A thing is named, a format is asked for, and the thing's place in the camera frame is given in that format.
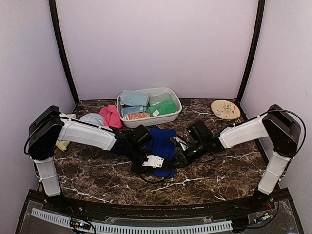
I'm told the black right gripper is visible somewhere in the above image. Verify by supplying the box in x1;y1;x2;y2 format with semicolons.
168;139;207;168

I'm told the dark blue towel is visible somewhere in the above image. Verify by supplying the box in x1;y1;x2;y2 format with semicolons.
146;128;177;178

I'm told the large light blue towel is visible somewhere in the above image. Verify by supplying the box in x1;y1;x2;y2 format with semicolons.
120;90;149;107

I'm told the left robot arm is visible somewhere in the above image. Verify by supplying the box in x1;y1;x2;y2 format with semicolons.
23;105;163;213

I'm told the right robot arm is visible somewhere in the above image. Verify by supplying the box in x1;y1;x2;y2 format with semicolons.
171;104;307;212

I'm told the rolled orange patterned towel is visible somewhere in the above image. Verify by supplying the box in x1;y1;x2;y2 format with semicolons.
123;113;151;120

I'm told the pink towel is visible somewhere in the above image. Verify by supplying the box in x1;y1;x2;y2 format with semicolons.
99;105;122;129

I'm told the rolled light blue towel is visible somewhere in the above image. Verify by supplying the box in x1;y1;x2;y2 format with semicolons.
121;106;147;117

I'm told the small pale blue cloth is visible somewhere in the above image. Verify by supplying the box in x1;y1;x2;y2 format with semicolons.
79;113;104;126

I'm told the rolled pale green towel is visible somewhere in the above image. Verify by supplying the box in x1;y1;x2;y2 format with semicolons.
149;92;172;106

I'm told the yellow lemon print cloth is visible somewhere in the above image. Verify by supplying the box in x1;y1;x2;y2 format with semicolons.
56;114;76;152

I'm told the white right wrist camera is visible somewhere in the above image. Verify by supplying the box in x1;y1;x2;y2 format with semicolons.
169;136;188;151

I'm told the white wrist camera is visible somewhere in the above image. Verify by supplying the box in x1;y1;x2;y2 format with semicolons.
142;155;164;168
169;136;188;151

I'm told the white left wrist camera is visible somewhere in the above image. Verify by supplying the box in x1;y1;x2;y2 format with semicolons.
142;155;164;168

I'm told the black front table rail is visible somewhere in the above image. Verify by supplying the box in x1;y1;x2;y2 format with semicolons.
24;187;293;222

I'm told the white slotted cable duct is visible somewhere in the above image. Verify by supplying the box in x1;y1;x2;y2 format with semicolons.
31;208;233;234

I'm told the black right frame post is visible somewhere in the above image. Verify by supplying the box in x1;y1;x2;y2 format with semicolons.
235;0;266;105

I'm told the black frame post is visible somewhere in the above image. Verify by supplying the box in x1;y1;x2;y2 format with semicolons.
48;0;80;106
235;0;266;105

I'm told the black left frame post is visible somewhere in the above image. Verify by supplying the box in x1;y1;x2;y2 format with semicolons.
48;0;80;106

